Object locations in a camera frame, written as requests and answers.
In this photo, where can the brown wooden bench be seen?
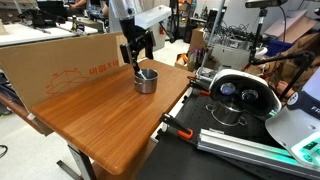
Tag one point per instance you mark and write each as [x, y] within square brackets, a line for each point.
[16, 110]

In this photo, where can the white VR headset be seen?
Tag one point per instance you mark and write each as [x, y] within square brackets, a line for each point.
[246, 78]

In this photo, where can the stainless steel mug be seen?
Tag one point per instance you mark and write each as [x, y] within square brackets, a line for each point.
[146, 85]

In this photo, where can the aluminium extrusion rail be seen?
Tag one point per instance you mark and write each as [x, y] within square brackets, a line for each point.
[240, 146]

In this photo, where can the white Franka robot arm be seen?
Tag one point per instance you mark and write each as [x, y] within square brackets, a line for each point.
[300, 126]

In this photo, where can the pinkish flat cardboard sheet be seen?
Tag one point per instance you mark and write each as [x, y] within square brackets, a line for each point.
[290, 25]

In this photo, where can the bystander resting hand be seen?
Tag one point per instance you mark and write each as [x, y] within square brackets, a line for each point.
[285, 88]

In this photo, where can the black camera stand pole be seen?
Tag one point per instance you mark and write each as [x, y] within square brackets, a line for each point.
[258, 33]

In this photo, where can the blue plastic bin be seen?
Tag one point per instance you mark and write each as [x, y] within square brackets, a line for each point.
[278, 46]

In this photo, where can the grey metal table leg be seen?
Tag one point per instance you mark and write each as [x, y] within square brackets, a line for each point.
[81, 160]

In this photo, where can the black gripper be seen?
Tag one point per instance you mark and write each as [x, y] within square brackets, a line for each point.
[131, 31]

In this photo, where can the grey storage box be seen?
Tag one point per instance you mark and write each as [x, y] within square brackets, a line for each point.
[230, 55]

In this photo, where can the black stereo camera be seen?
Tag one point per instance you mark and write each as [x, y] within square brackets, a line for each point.
[263, 3]

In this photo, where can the brown cardboard box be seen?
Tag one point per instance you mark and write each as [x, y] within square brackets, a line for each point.
[197, 38]

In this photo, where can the black perforated robot table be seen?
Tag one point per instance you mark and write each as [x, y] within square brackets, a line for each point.
[173, 160]

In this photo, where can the person in brown jacket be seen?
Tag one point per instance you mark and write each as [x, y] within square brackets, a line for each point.
[293, 66]

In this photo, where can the black orange bar clamp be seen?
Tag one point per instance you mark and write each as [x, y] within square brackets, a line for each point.
[178, 129]
[196, 87]

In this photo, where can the silver metal pole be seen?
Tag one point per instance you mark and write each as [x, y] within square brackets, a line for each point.
[213, 30]

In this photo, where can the white work table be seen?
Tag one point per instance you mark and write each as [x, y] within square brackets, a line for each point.
[33, 33]

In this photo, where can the red fire extinguisher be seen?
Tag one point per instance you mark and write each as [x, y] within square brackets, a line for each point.
[162, 30]

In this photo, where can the large brown cardboard sheet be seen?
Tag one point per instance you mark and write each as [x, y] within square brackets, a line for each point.
[50, 66]

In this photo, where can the black equipment on table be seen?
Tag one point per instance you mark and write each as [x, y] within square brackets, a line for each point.
[40, 18]

